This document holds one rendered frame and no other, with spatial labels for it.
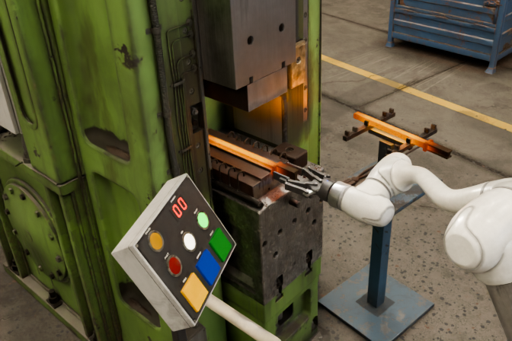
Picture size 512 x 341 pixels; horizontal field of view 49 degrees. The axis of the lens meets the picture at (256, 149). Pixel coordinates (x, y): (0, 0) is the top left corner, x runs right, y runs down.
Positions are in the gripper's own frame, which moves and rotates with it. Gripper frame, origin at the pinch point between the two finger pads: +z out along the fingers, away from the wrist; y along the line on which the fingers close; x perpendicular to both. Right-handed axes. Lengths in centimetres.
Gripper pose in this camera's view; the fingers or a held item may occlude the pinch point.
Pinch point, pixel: (286, 173)
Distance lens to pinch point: 200.6
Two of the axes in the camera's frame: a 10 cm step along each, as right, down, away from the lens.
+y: 6.7, -4.0, 6.3
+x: -0.4, -8.6, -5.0
